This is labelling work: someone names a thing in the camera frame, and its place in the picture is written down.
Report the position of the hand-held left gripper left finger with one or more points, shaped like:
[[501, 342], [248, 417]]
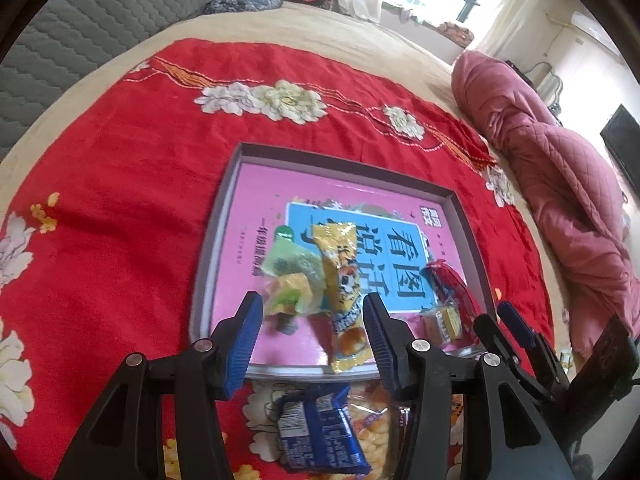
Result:
[[245, 340]]

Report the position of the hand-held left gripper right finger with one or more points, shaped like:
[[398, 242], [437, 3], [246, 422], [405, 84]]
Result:
[[380, 340]]

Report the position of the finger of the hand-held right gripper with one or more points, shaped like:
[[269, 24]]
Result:
[[515, 325], [492, 332]]

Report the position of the small yellow cake packet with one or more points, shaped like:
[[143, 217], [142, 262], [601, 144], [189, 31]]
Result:
[[442, 322]]

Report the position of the red snack packet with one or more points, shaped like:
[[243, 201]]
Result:
[[450, 280]]

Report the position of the grey cardboard box tray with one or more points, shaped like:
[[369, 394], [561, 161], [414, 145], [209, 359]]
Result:
[[210, 270]]

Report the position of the yellow cartoon snack packet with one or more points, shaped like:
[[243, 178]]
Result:
[[342, 270]]

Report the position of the green pastry packet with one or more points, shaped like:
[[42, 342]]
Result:
[[290, 270]]

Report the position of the clear puffed snack bag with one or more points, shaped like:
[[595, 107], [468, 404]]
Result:
[[375, 430]]

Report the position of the blue cookie packet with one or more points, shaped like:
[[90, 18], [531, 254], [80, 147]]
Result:
[[315, 425]]

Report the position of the pink book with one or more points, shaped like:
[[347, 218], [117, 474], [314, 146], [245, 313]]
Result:
[[250, 210]]

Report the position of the pink quilt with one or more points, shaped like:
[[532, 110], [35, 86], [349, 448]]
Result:
[[560, 185]]

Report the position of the red floral blanket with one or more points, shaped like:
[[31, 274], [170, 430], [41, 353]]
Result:
[[125, 185]]

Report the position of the black television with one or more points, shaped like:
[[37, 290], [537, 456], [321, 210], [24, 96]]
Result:
[[625, 140]]

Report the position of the grey metal rack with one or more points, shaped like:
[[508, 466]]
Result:
[[545, 80]]

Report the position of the orange cloth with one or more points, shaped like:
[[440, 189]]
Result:
[[456, 32]]

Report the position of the white air conditioner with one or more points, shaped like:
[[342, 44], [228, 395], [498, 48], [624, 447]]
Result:
[[595, 27]]

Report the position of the beige bed sheet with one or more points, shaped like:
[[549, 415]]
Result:
[[350, 30]]

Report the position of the cream curtain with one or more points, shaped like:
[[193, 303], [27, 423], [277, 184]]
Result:
[[510, 5]]

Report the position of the dark floral pillow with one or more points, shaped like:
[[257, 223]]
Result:
[[240, 5]]

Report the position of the grey quilted headboard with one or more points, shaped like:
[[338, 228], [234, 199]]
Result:
[[75, 25]]

